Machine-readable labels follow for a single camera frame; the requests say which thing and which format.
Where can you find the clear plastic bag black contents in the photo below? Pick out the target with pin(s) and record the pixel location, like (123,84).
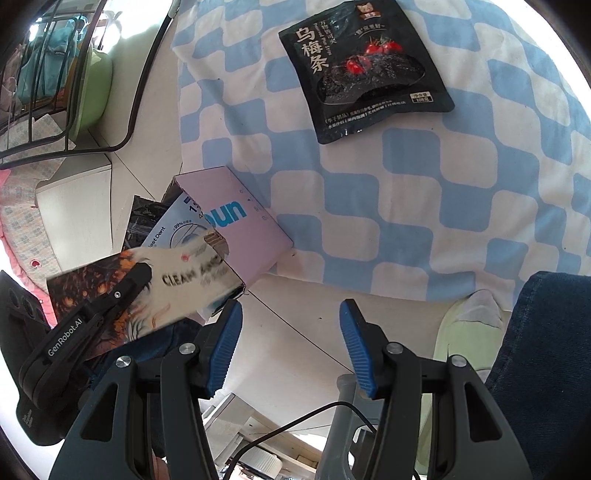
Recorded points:
(138,221)

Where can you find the person's blue jeans leg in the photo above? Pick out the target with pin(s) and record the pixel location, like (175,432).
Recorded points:
(545,360)

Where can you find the light green slipper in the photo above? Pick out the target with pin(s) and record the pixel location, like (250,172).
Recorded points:
(461,339)

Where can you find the white blue round-print packet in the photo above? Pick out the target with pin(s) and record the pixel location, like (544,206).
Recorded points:
(171,230)

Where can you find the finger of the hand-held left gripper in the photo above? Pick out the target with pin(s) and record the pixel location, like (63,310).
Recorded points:
(124,288)

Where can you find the green plastic basin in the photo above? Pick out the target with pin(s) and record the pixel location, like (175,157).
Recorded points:
(94,92)

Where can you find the pink cardboard box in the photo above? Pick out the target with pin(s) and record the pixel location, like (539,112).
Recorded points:
(258,240)

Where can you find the dark floral card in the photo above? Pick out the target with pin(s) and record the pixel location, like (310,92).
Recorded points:
(194,277)

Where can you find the person's white sock foot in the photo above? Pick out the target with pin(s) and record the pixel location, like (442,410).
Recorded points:
(482,309)

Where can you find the teal bag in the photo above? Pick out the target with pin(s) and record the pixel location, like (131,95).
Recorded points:
(46,60)

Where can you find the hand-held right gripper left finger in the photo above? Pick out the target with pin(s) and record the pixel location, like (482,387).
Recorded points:
(226,346)

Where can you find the pink patterned quilt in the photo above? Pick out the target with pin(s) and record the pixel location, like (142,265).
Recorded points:
(18,240)

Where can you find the blue white checkered blanket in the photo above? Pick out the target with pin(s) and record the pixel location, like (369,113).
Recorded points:
(415,207)

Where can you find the black snack packet red fruit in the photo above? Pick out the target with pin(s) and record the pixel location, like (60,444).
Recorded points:
(360,83)

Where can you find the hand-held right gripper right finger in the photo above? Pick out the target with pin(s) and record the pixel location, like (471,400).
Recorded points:
(356,346)

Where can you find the white box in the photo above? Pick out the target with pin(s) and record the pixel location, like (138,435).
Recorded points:
(78,207)

